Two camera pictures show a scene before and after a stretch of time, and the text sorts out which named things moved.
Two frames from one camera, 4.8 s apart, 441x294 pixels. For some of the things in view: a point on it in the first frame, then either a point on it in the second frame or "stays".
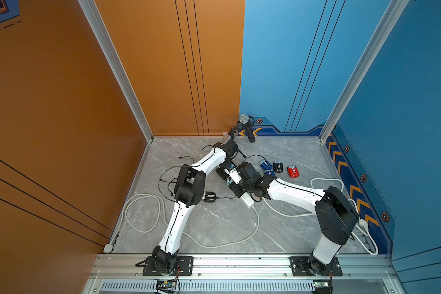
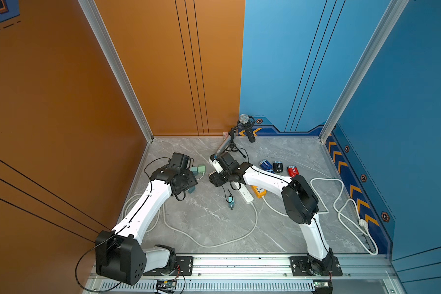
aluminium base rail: x=124 y=274 stays
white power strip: x=247 y=199 stays
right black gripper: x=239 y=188 → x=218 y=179
